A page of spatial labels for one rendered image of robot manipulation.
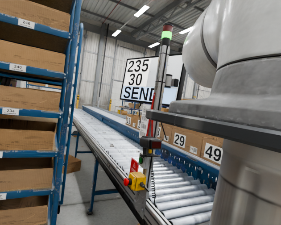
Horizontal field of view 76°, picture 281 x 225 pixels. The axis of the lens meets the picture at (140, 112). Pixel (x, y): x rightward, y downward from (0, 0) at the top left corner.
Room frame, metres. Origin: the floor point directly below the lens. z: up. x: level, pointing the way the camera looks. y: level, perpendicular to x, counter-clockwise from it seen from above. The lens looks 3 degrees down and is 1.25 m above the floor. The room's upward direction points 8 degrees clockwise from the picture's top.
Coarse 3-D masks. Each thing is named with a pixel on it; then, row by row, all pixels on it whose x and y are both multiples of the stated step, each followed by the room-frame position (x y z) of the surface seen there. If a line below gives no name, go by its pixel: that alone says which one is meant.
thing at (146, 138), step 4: (144, 136) 0.87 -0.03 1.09; (148, 136) 0.89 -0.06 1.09; (140, 140) 0.88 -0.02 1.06; (144, 140) 0.85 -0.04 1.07; (148, 140) 0.82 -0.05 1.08; (152, 140) 0.80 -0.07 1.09; (156, 140) 0.81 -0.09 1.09; (160, 140) 0.82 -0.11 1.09; (140, 144) 0.87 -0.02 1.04; (144, 144) 0.84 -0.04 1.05; (148, 144) 0.81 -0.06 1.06; (152, 144) 0.80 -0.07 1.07; (156, 144) 0.81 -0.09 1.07; (160, 144) 0.82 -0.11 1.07; (144, 148) 0.87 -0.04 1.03; (148, 148) 0.82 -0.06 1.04; (152, 148) 0.80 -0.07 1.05; (156, 148) 0.81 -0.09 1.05; (160, 148) 0.82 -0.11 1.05; (144, 152) 0.86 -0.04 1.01; (148, 152) 0.85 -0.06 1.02; (140, 156) 0.88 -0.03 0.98; (144, 156) 0.85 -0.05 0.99
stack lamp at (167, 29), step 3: (165, 27) 0.92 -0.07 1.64; (168, 27) 0.92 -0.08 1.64; (171, 27) 0.92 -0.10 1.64; (162, 30) 0.94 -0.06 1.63; (165, 30) 0.92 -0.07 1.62; (168, 30) 0.92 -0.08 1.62; (171, 30) 0.93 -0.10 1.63; (162, 33) 0.93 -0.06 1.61; (165, 33) 0.92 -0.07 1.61; (168, 33) 0.92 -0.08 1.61; (171, 33) 0.93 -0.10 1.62; (162, 36) 0.93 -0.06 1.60; (165, 36) 0.92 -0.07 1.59; (168, 36) 0.92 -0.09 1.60; (171, 36) 0.94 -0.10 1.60
